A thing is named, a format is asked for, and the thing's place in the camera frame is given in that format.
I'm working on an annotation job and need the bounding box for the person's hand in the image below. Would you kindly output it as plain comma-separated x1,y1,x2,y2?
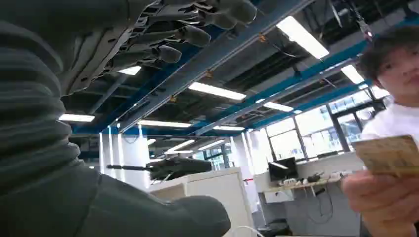
340,169,419,237

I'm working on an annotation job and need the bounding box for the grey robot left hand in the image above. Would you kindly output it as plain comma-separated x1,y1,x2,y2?
0,0,258,237

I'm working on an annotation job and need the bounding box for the white square pillar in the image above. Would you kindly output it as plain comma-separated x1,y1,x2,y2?
99,125,150,191

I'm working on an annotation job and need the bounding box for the small black desk device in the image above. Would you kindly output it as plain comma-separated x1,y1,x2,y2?
306,172,325,184

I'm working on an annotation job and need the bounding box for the pale office desk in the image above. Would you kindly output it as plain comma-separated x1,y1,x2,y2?
261,176,345,194

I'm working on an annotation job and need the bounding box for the person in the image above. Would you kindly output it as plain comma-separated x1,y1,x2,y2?
356,25,419,155

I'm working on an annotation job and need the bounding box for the dark helicopter model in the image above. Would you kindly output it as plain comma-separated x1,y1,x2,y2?
106,157,213,182

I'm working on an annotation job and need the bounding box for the white power strip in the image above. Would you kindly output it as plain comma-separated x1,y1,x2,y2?
282,178,302,188

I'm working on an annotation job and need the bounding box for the large framed window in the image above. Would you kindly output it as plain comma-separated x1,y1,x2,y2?
264,87,391,161

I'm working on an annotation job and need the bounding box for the long ceiling light panel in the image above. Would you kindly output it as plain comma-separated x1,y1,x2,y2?
137,119,193,128
212,125,246,132
58,113,96,123
118,66,142,76
340,64,365,85
263,101,294,113
167,139,196,153
188,81,247,101
197,139,226,152
276,15,330,61

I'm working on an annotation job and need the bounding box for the black computer monitor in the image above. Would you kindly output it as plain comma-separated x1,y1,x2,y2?
267,157,299,182

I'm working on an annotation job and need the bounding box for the black office chair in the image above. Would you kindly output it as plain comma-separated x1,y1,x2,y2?
257,218,293,237

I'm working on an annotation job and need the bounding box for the white partition cabinet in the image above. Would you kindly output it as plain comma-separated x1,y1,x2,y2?
146,166,254,237

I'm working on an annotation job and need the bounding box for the hanging device with red light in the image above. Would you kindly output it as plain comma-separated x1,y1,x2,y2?
356,18,375,41

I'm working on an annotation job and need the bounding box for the thin white cable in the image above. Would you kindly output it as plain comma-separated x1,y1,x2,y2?
231,225,264,237

